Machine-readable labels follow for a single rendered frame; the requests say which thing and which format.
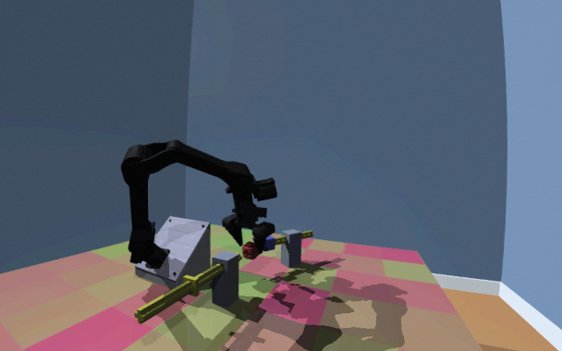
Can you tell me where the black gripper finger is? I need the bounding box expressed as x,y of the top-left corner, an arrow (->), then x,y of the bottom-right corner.
226,226 -> 243,246
252,237 -> 266,254

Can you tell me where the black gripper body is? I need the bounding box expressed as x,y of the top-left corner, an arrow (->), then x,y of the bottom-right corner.
222,203 -> 275,239

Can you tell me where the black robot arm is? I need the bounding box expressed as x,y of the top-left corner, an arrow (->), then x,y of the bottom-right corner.
121,139 -> 277,269

